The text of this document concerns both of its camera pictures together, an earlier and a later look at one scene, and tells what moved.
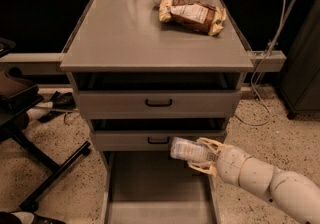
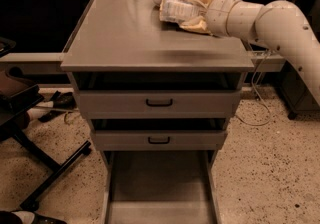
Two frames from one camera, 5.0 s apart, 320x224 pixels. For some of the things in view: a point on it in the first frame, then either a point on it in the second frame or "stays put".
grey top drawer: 156,104 stays put
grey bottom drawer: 152,187 stays put
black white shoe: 26,217 stays put
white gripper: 230,164 → 217,15
